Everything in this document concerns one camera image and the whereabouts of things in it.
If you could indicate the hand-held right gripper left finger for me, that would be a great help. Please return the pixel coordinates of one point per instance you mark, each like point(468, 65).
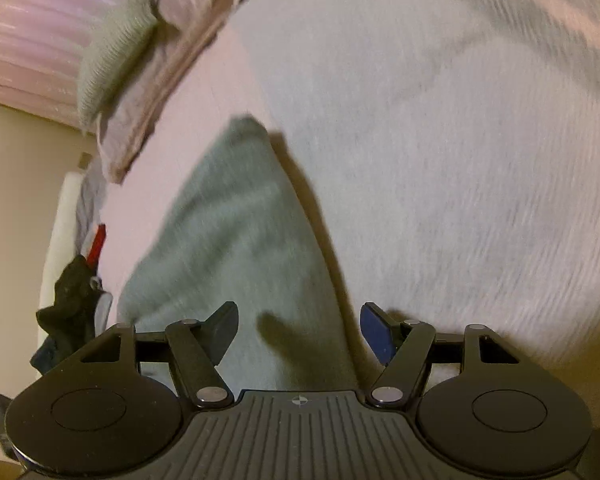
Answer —
point(222, 332)

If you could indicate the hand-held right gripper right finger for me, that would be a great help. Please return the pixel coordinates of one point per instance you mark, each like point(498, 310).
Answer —
point(377, 335)

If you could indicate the green fleece pants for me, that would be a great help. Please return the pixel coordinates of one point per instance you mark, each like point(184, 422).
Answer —
point(230, 235)

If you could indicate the red cloth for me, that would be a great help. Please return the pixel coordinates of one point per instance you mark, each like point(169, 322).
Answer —
point(96, 245)

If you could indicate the black cloth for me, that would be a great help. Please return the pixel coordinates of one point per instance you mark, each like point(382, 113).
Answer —
point(72, 295)

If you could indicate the grey cloth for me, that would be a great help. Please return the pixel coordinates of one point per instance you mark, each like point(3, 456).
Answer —
point(91, 200)

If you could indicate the grey white quilt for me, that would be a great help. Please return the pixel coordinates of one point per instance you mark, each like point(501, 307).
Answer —
point(430, 135)

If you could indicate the folded pink blanket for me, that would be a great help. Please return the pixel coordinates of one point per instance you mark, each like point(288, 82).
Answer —
point(145, 110)

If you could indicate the pink bed sheet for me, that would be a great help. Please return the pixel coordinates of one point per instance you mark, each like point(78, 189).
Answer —
point(205, 95)

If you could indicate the green woven pillow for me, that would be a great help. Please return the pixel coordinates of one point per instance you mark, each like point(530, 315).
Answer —
point(110, 55)

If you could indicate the pink curtain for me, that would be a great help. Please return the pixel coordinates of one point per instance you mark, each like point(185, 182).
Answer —
point(30, 25)

